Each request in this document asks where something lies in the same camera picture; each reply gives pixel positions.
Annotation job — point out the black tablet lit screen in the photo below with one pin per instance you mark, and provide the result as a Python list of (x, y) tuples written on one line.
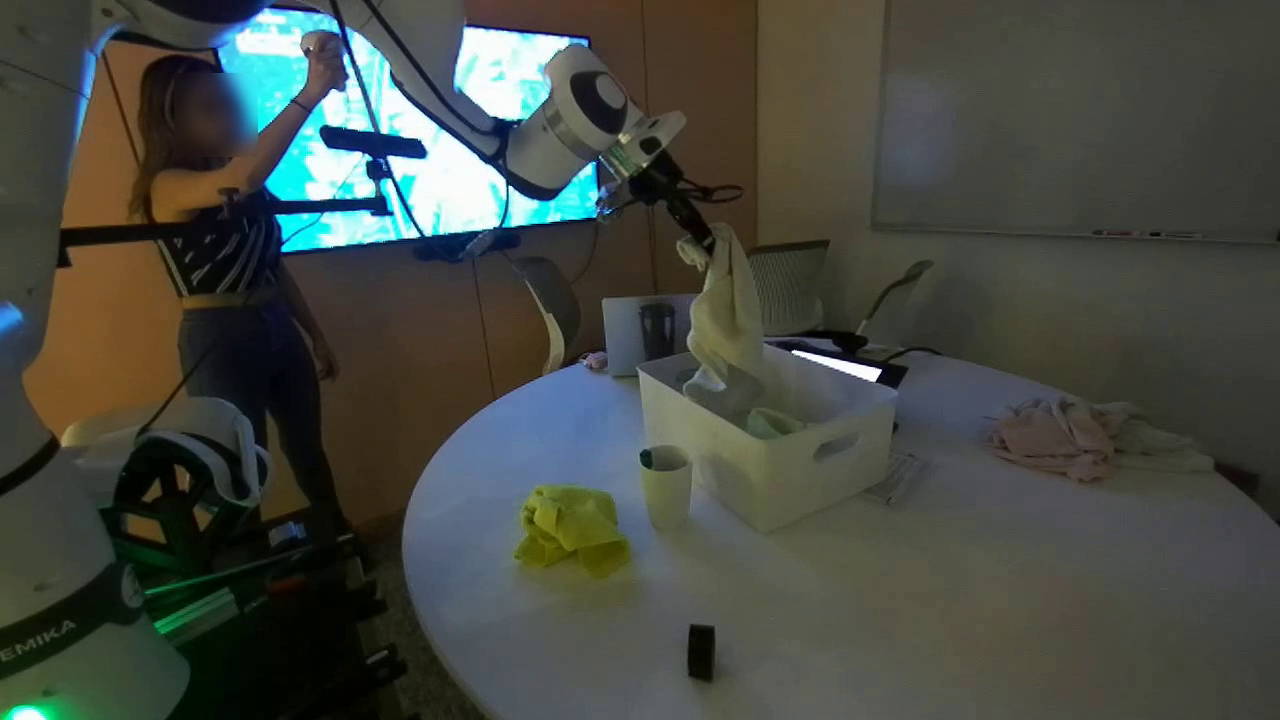
[(833, 361)]

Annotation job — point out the person in striped top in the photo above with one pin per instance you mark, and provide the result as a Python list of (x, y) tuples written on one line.
[(241, 293)]

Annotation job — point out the pink crumpled cloth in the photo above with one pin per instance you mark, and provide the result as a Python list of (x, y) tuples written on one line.
[(1063, 438)]

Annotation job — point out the white beige towel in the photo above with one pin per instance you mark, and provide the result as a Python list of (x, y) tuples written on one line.
[(729, 314)]

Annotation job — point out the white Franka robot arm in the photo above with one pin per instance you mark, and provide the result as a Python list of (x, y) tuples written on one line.
[(563, 126)]

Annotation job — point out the white waste bin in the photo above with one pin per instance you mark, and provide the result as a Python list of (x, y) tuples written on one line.
[(640, 332)]

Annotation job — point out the bright yellow towel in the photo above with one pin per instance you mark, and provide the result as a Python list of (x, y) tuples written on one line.
[(570, 527)]

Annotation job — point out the white plastic storage box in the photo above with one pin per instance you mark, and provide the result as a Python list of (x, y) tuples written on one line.
[(801, 441)]

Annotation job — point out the white ceramic mug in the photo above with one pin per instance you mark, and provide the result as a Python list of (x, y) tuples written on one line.
[(664, 487)]

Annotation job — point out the wall television screen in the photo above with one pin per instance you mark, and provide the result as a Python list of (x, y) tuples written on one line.
[(427, 203)]

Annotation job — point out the black equipment cart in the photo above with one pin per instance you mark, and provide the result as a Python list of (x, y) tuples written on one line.
[(267, 612)]

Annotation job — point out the white crumpled cloth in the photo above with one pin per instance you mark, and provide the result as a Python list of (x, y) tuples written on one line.
[(1167, 441)]

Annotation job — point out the green Expo marker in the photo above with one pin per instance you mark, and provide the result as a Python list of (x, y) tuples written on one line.
[(645, 459)]

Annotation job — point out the pale yellow-green towel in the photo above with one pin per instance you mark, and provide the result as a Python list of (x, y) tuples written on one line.
[(772, 424)]

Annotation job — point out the wall whiteboard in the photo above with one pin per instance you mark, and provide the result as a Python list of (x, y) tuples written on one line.
[(1080, 122)]

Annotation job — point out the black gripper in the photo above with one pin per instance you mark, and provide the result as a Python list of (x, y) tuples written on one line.
[(658, 165)]

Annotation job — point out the black camera stand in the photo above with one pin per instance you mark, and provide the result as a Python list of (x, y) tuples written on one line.
[(372, 144)]

